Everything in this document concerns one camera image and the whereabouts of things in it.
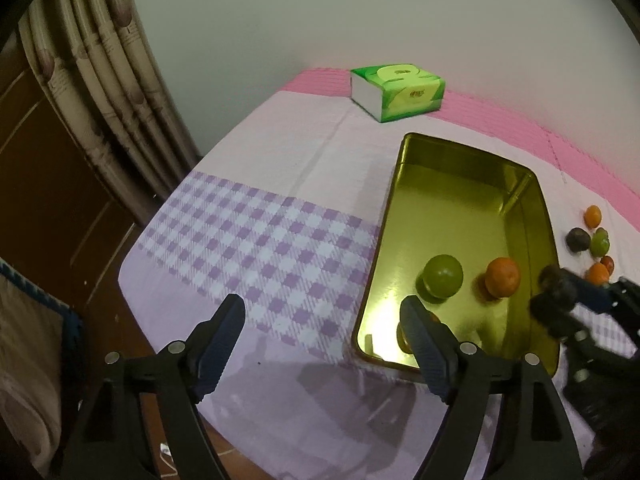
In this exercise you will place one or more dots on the large orange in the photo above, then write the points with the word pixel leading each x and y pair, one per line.
pixel 502 277

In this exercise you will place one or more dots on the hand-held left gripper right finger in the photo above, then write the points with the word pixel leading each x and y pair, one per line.
pixel 425 347

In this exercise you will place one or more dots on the green tissue pack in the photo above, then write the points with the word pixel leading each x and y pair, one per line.
pixel 400 92

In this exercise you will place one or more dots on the small orange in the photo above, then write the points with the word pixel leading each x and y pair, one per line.
pixel 404 337
pixel 597 274
pixel 593 215

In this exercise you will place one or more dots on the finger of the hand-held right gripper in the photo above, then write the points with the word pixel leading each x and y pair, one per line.
pixel 590 295
pixel 560 317

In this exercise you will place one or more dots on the small green fruit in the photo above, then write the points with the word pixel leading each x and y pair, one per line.
pixel 600 244

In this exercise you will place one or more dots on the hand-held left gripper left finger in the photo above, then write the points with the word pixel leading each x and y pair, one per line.
pixel 220 347

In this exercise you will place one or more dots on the green round fruit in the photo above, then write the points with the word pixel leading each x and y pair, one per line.
pixel 442 275

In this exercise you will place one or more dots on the dark purple fruit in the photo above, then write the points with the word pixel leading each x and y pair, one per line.
pixel 578 240

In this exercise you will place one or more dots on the beige blanket with blue edge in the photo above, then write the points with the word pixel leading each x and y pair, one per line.
pixel 27 360

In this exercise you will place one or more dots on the beige patterned curtain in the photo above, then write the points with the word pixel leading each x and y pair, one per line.
pixel 100 75

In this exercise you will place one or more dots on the small red fruit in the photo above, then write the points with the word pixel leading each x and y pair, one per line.
pixel 607 262

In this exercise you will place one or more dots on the gold metal tin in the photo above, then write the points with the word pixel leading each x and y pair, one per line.
pixel 450 240

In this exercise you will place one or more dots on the pink purple checked tablecloth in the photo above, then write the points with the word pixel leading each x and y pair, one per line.
pixel 280 220

